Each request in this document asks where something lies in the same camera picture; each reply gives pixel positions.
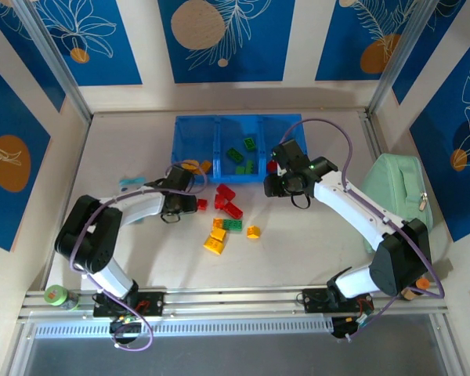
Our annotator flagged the blue compartment bin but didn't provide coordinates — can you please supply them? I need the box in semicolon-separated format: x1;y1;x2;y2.
168;113;309;184

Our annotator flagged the mint green zip case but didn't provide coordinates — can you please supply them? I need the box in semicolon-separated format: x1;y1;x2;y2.
362;153;435;251

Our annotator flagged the green tape roll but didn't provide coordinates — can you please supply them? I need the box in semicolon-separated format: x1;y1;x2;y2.
43;284;80;313

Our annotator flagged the brown bottle orange cap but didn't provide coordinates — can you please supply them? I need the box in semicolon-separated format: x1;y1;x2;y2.
401;278;430;302

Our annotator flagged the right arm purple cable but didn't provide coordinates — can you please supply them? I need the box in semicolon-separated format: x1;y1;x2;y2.
277;117;447;342

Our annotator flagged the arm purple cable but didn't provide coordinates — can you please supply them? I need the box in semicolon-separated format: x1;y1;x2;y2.
70;160;209;353
277;117;447;342

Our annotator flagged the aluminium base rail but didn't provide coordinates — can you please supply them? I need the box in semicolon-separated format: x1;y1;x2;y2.
21;287;443;319

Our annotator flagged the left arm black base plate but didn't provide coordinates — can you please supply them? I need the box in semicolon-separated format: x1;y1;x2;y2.
92;291;165;318

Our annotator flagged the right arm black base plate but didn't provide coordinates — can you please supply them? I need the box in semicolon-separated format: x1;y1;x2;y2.
302;287;374;314

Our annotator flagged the slotted grey cable duct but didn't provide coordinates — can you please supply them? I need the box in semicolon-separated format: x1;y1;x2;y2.
34;317;334;340

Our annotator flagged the blue floral wall panel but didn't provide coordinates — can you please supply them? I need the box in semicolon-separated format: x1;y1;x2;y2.
0;56;52;252
391;0;468;106
157;0;297;85
409;27;470;243
315;0;432;82
33;0;143;87
0;0;67;114

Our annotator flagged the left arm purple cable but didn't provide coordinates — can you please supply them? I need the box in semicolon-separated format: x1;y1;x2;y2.
70;160;209;353

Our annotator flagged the aluminium frame post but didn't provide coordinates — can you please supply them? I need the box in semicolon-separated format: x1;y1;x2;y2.
11;0;93;123
370;0;442;114

